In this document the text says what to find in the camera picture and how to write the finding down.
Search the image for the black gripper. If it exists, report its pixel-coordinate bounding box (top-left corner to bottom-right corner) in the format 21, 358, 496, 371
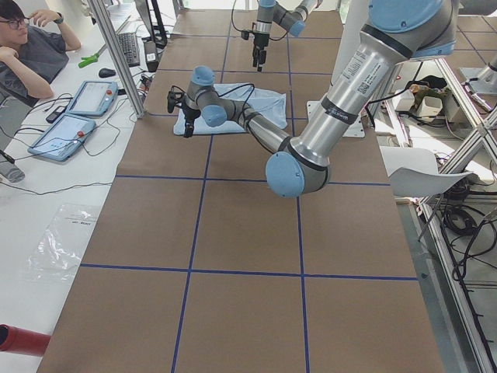
182, 99, 200, 138
252, 31, 269, 72

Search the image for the light blue button-up shirt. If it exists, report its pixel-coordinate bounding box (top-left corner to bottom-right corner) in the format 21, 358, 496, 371
172, 82, 289, 137

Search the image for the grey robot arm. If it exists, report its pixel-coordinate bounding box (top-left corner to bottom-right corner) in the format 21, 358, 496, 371
168, 1, 459, 197
242, 0, 322, 71

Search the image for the upper blue teach pendant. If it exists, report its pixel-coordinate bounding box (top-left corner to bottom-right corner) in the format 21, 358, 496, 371
66, 80, 118, 117

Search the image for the blue teach pendant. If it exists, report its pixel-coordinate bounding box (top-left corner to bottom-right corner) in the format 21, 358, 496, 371
28, 113, 96, 162
66, 80, 118, 117

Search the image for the black computer mouse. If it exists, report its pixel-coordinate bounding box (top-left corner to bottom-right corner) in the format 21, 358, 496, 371
98, 68, 116, 78

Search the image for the black computer keyboard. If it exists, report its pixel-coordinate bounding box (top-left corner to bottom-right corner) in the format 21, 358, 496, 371
117, 32, 140, 67

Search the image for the lower blue teach pendant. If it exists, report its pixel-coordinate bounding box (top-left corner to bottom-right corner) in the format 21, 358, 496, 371
28, 113, 96, 162

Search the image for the black mobile phone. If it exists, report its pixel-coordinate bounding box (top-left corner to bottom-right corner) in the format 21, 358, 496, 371
45, 106, 66, 124

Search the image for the seated person grey shirt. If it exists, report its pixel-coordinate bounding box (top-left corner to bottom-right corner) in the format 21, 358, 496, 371
1, 1, 81, 107

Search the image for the clear plastic bag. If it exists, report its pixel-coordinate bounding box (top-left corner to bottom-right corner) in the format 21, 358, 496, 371
22, 204, 102, 284

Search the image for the white plastic chair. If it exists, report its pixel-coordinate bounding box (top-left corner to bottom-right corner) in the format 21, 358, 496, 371
380, 146, 473, 197

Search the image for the red fire extinguisher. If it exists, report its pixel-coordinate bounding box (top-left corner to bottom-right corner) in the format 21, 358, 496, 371
1, 324, 51, 357

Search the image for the black braided right cable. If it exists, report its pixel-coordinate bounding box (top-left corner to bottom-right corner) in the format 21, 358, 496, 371
231, 0, 290, 42

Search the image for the black braided cable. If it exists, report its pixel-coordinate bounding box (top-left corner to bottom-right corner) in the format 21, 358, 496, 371
231, 0, 290, 42
217, 80, 257, 125

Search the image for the black braided left cable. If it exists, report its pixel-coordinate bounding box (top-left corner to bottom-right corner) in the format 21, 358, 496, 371
217, 80, 257, 125

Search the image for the green handled tool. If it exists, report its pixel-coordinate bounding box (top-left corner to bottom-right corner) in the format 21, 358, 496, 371
78, 44, 106, 68

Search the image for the grey aluminium frame post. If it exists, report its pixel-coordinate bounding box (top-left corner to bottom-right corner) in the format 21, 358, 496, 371
88, 0, 145, 119

